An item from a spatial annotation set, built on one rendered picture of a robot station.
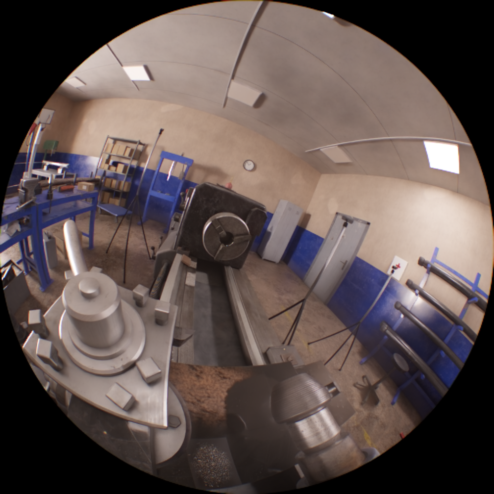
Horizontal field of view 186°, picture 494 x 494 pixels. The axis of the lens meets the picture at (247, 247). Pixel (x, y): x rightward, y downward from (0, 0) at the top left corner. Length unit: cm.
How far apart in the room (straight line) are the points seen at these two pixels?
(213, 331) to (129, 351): 62
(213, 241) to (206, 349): 52
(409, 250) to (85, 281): 340
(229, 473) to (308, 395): 25
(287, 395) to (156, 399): 16
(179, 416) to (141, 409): 19
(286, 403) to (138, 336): 19
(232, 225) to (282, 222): 359
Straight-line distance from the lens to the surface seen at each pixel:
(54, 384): 48
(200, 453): 37
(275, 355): 60
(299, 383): 24
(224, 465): 39
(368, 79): 242
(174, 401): 35
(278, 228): 431
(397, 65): 228
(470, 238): 350
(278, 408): 24
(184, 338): 25
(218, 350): 71
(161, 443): 35
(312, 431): 24
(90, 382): 18
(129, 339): 17
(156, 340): 19
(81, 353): 18
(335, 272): 378
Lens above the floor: 129
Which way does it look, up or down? 15 degrees down
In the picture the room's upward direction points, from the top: 24 degrees clockwise
